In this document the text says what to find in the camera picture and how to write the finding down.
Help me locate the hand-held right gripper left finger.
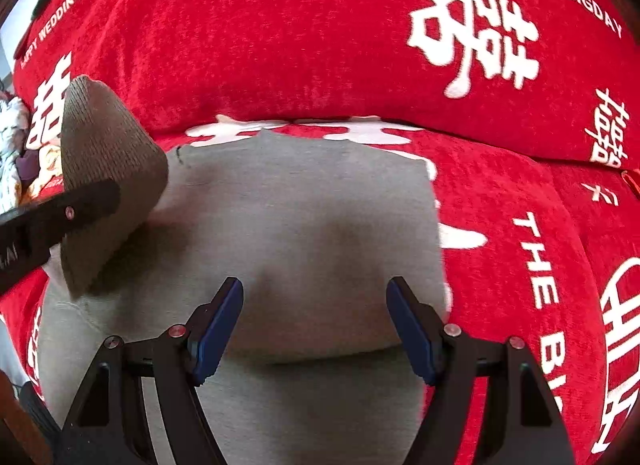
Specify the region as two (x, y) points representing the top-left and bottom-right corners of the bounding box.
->
(59, 276), (245, 465)

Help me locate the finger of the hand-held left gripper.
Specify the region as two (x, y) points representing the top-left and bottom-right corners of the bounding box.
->
(0, 180), (121, 257)

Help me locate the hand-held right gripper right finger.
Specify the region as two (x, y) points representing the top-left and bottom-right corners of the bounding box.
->
(386, 276), (582, 465)

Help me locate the grey knit garment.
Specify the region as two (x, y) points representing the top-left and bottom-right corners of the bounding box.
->
(37, 75), (453, 465)

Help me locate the white orange printed packet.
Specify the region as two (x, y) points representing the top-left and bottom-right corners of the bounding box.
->
(22, 142), (65, 206)

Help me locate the white patterned cloth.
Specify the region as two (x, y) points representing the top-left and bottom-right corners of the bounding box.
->
(0, 95), (32, 216)

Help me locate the red shiny packet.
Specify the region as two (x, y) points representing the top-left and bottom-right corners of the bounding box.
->
(620, 170), (640, 200)

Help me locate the red printed sofa cover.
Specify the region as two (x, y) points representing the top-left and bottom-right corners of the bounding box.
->
(0, 0), (640, 465)

